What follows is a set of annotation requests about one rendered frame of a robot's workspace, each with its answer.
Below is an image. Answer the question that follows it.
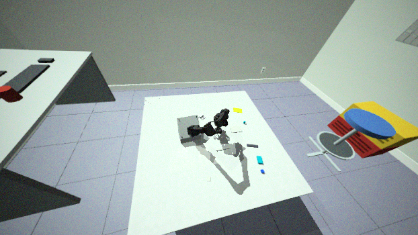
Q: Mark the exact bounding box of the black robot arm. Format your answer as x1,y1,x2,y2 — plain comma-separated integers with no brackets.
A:
187,108,229,137

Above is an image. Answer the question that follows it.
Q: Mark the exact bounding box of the teal rectangular block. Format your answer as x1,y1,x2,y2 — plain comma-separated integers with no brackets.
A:
256,156,263,164

